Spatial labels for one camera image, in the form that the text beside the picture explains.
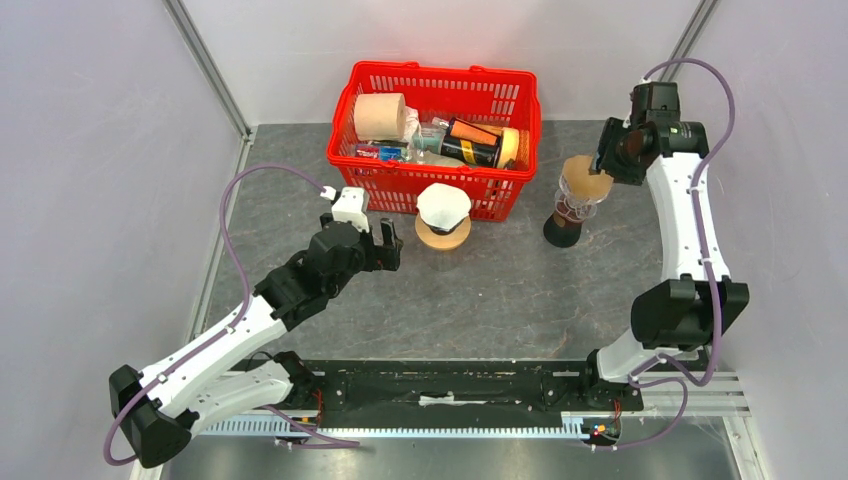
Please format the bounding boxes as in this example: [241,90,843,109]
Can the clear glass dripper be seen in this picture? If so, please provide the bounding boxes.
[554,176,607,217]

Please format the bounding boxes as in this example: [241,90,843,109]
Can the white paper coffee filter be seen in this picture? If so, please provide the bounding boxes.
[416,183,472,234]

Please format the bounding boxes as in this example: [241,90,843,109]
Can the glass beaker carafe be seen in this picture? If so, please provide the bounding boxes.
[425,249,461,272]

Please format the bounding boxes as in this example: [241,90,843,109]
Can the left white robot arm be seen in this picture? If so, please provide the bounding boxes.
[103,214,403,468]

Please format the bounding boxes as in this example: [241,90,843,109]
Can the dark red black cup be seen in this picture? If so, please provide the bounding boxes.
[543,205,594,248]

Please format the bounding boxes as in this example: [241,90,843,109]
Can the red plastic shopping basket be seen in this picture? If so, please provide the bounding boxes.
[326,61,542,222]

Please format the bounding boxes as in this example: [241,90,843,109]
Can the beige paper towel roll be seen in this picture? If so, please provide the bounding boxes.
[353,93,406,141]

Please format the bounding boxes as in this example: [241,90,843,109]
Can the clear plastic bottle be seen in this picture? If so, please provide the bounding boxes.
[409,121,446,164]

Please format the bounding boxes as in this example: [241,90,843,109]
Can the round wooden dripper holder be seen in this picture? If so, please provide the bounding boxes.
[415,215,472,252]

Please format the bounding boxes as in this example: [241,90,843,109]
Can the left aluminium frame post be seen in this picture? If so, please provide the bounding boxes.
[162,0,256,142]

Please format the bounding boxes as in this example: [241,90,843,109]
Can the aluminium frame post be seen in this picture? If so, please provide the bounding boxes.
[162,0,256,142]
[668,0,720,60]

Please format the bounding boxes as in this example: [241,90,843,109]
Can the white slotted cable duct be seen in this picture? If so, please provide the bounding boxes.
[200,413,613,441]

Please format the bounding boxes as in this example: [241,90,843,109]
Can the right aluminium frame post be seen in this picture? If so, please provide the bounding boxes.
[668,0,720,60]

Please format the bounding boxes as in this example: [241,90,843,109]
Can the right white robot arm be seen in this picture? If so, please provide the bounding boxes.
[577,80,750,409]

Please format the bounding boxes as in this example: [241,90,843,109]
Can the black orange can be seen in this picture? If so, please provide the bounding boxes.
[438,118,501,168]

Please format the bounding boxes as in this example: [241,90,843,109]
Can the brown paper coffee filter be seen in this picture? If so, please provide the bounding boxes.
[562,155,614,203]

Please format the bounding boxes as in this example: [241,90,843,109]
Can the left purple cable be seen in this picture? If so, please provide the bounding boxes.
[102,163,362,467]

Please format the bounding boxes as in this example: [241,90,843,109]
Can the blue red small box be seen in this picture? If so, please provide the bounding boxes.
[354,142,410,163]

